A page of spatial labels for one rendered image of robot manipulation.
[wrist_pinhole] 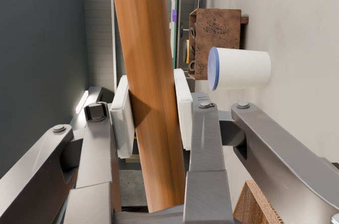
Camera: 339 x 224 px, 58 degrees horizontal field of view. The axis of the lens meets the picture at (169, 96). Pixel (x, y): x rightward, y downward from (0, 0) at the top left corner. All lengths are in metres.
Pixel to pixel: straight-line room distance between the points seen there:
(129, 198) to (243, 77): 3.26
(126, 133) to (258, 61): 3.45
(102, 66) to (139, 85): 8.95
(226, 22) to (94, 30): 5.22
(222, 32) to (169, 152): 4.21
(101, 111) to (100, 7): 8.68
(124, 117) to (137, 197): 5.65
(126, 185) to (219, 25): 3.38
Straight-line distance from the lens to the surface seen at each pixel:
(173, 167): 0.21
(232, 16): 4.44
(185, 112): 0.16
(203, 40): 4.34
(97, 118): 0.16
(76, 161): 0.16
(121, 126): 0.16
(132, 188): 5.93
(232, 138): 0.16
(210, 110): 0.15
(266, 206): 1.92
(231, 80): 3.52
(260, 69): 3.59
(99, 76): 9.24
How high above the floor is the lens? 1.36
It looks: 4 degrees down
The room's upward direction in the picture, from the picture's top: 90 degrees counter-clockwise
